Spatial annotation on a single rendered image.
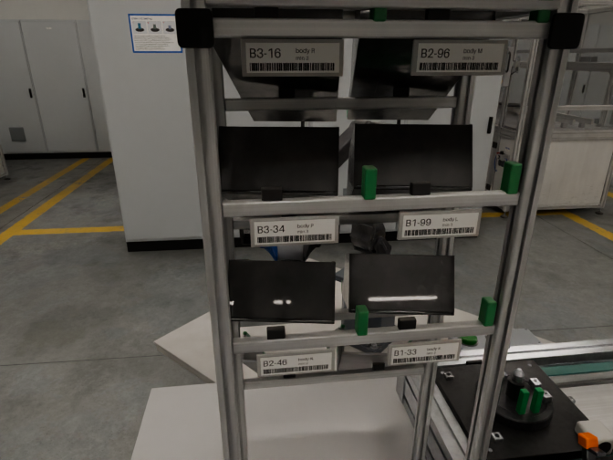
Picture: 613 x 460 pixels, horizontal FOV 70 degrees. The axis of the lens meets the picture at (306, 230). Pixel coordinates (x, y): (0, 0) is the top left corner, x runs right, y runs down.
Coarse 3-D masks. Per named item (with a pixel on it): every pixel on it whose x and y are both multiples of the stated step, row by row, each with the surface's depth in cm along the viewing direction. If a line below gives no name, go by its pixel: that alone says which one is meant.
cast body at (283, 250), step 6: (282, 246) 76; (288, 246) 76; (294, 246) 76; (300, 246) 76; (282, 252) 76; (288, 252) 76; (294, 252) 76; (300, 252) 76; (282, 258) 76; (288, 258) 76; (294, 258) 76; (300, 258) 76
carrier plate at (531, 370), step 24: (528, 360) 98; (456, 384) 91; (552, 384) 91; (456, 408) 85; (576, 408) 85; (504, 432) 79; (528, 432) 79; (552, 432) 79; (576, 432) 79; (504, 456) 75; (528, 456) 75; (552, 456) 75; (576, 456) 76
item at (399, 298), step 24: (360, 264) 55; (384, 264) 55; (408, 264) 55; (432, 264) 55; (360, 288) 55; (384, 288) 55; (408, 288) 55; (432, 288) 55; (384, 312) 55; (408, 312) 54; (432, 312) 54
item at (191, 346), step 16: (336, 272) 162; (336, 288) 151; (336, 304) 141; (192, 320) 133; (208, 320) 133; (336, 320) 133; (448, 320) 133; (464, 320) 133; (176, 336) 125; (192, 336) 125; (208, 336) 125; (176, 352) 118; (192, 352) 118; (208, 352) 118; (272, 352) 118; (336, 352) 118; (384, 352) 118; (192, 368) 113; (208, 368) 113; (336, 368) 112
